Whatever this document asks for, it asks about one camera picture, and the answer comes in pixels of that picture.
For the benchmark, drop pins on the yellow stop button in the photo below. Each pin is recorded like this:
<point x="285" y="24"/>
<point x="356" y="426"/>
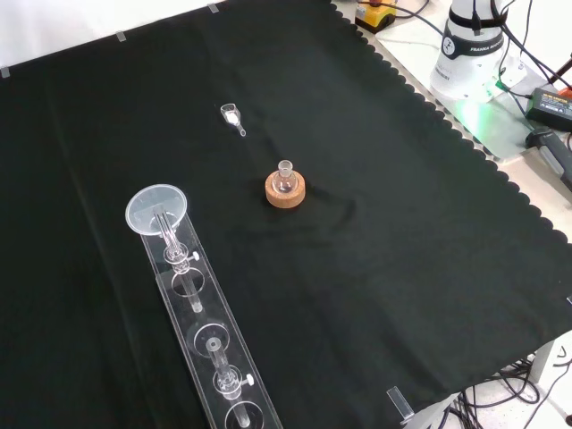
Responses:
<point x="373" y="13"/>

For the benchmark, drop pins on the small glass weighing funnel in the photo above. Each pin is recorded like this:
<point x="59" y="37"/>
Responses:
<point x="231" y="117"/>

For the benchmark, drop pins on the black power adapter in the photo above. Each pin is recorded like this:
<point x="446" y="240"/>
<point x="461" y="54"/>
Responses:
<point x="552" y="107"/>

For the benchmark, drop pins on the small round-bottom glass flask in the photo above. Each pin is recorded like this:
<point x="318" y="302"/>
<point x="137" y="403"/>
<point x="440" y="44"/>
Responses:
<point x="284" y="181"/>

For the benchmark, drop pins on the clear acrylic funnel stand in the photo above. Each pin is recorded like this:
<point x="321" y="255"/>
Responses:
<point x="210" y="304"/>

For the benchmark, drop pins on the clear cloth clip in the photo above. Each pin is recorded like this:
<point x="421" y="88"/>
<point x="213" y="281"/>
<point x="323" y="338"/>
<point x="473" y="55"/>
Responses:
<point x="121" y="37"/>
<point x="400" y="404"/>
<point x="4" y="72"/>
<point x="212" y="7"/>

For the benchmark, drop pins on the black table cloth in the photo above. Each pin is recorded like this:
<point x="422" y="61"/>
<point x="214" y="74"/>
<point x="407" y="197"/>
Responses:
<point x="402" y="268"/>

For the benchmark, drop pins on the white table leg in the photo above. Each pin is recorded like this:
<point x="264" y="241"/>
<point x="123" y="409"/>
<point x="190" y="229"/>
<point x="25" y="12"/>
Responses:
<point x="544" y="362"/>

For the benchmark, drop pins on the black grey device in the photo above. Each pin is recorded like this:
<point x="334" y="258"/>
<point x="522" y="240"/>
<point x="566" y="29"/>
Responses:
<point x="552" y="154"/>

